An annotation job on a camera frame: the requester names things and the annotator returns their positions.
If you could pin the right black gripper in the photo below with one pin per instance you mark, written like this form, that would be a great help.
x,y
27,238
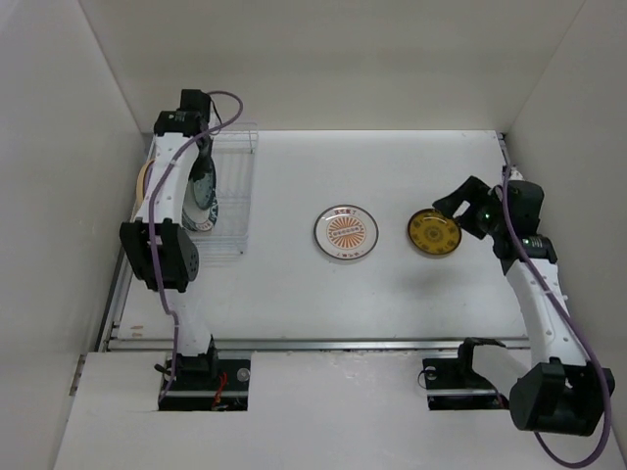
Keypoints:
x,y
470,190

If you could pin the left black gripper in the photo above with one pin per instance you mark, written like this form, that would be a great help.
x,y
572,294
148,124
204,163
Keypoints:
x,y
203,167

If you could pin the yellow patterned plate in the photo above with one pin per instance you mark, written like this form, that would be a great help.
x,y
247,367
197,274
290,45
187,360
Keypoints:
x,y
433,234

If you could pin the blue floral green plate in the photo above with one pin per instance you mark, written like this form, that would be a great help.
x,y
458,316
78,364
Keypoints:
x,y
206,188

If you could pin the white orange sunburst plate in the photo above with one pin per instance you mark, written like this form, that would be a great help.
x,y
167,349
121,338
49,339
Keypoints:
x,y
346,233

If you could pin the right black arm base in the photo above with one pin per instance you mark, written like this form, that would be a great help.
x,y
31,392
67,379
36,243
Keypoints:
x,y
449,389

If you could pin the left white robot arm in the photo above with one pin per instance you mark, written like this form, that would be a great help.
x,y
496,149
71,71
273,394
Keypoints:
x,y
174,261

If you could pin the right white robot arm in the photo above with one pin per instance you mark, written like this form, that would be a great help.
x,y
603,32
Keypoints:
x,y
561,391

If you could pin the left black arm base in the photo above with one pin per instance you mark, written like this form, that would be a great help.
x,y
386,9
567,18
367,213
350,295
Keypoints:
x,y
205,383

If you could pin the green rimmed white plate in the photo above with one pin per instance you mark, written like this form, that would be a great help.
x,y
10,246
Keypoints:
x,y
199,216

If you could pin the beige plate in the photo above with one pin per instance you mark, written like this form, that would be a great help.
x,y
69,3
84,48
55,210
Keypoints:
x,y
142,182

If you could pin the white wire dish rack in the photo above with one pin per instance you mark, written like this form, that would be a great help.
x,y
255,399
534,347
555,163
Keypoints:
x,y
233,153

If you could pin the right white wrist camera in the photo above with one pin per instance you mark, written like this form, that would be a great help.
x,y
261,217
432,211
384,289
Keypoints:
x,y
511,173

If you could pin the aluminium table frame rail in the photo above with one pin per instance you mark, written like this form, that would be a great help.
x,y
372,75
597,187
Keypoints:
x,y
285,293

